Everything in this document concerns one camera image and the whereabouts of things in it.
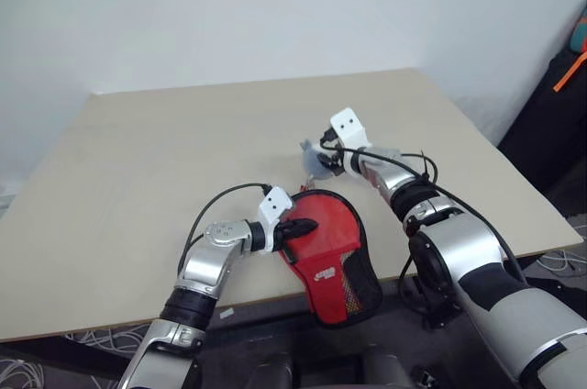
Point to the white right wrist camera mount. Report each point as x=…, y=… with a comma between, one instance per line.
x=351, y=125

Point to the black bag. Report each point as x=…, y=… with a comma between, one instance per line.
x=546, y=146

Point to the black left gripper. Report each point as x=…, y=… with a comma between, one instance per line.
x=282, y=238

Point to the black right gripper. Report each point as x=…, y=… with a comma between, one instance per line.
x=337, y=162

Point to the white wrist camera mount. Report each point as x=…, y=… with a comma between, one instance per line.
x=273, y=205
x=351, y=125

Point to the grey-blue plastic piece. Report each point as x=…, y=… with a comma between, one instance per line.
x=312, y=155

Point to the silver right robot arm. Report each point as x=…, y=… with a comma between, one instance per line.
x=458, y=251

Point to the small white table-edge sticker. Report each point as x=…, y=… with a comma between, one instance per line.
x=226, y=314

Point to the teal and orange object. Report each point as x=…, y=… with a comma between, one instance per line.
x=580, y=36

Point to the small black floor object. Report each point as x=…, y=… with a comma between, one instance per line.
x=426, y=379

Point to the dark rounded shape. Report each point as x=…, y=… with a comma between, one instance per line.
x=385, y=373
x=273, y=370

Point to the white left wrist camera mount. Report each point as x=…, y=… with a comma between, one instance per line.
x=273, y=205

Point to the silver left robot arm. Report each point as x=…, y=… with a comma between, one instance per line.
x=202, y=265

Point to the red and black paddle case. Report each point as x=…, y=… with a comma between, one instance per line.
x=325, y=233

